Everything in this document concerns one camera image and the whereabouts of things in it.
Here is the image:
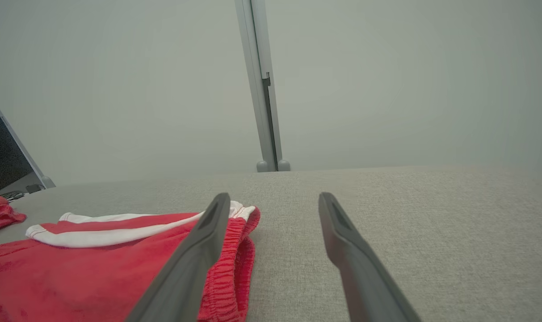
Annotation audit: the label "black computer case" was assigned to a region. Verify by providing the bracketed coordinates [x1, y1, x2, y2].
[0, 112, 34, 194]

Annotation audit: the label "grey double-foot partition post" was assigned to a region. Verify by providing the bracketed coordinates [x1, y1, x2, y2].
[234, 0, 291, 173]

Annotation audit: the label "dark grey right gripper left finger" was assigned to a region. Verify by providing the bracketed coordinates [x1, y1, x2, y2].
[124, 193, 231, 322]

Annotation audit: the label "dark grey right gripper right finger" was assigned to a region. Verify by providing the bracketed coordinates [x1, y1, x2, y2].
[319, 192, 421, 322]

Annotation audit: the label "red shorts with white stripes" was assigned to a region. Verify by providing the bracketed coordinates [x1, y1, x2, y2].
[0, 200, 261, 322]

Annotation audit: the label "red t-shirt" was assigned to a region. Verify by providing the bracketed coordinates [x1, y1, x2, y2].
[0, 194, 27, 234]

